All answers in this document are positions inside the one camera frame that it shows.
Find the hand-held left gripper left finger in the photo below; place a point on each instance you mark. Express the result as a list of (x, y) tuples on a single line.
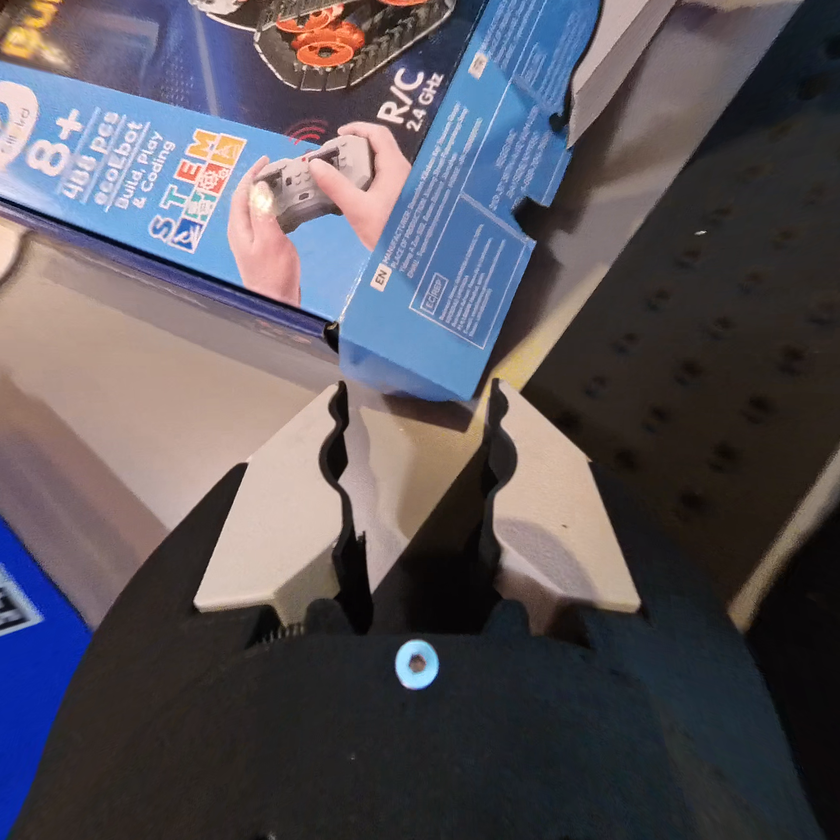
[(275, 525)]

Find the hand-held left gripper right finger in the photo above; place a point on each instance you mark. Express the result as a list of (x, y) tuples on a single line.
[(564, 525)]

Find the blue plastic bin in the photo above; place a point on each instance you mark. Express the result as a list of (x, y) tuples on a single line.
[(33, 689)]

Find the blue toy set box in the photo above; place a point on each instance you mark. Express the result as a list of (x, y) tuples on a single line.
[(262, 164)]

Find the black perforated mat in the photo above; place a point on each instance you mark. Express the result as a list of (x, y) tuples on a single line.
[(689, 328)]

